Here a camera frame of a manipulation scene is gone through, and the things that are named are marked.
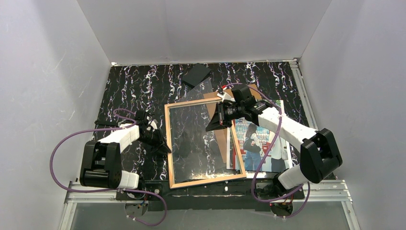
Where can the colour photo print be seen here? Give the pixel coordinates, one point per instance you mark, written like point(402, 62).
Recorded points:
point(255, 144)

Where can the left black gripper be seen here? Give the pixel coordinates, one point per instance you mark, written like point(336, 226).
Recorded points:
point(153, 139)

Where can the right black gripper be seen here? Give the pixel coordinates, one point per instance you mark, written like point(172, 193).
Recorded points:
point(221, 114)

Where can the brown cardboard backing board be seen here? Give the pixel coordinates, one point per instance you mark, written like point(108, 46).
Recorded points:
point(221, 135)

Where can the black foam block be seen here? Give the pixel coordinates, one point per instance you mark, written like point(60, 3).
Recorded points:
point(196, 75)

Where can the aluminium rail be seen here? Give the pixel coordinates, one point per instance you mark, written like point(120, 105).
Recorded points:
point(328, 207)
point(299, 81)

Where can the aluminium rail right side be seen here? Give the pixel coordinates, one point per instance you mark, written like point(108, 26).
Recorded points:
point(299, 81)

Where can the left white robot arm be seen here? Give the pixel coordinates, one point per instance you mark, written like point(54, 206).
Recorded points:
point(101, 163)

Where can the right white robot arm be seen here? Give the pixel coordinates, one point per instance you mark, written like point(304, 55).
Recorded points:
point(319, 153)

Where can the aluminium rail front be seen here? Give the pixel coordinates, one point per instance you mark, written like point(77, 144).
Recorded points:
point(328, 207)

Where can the clear acrylic sheet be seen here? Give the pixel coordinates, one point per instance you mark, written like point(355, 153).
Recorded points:
point(195, 157)

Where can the black mounting base plate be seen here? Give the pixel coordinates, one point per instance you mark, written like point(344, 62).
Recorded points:
point(233, 194)

